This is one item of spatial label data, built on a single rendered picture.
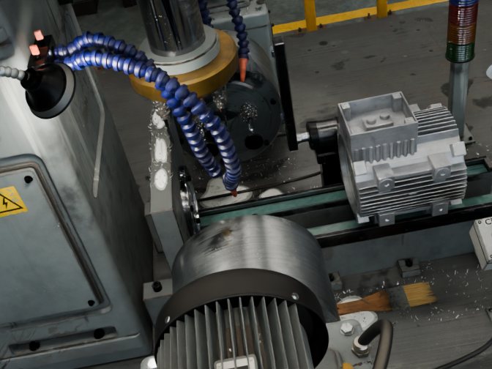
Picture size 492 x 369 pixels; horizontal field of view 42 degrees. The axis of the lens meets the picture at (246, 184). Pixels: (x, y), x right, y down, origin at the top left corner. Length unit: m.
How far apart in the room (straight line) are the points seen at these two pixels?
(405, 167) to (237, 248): 0.39
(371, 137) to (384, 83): 0.74
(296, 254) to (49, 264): 0.41
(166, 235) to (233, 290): 0.48
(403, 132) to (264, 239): 0.35
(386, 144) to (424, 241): 0.26
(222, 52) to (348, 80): 0.90
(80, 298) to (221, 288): 0.57
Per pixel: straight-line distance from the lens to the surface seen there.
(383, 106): 1.24
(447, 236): 1.35
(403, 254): 1.35
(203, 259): 0.95
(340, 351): 0.82
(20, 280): 1.14
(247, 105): 1.36
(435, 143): 1.21
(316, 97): 1.84
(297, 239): 0.98
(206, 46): 1.02
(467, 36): 1.50
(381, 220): 1.22
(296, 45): 2.09
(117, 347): 1.27
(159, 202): 1.07
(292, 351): 0.60
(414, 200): 1.22
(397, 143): 1.17
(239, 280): 0.63
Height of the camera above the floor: 1.84
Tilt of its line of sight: 41 degrees down
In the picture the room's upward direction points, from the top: 12 degrees counter-clockwise
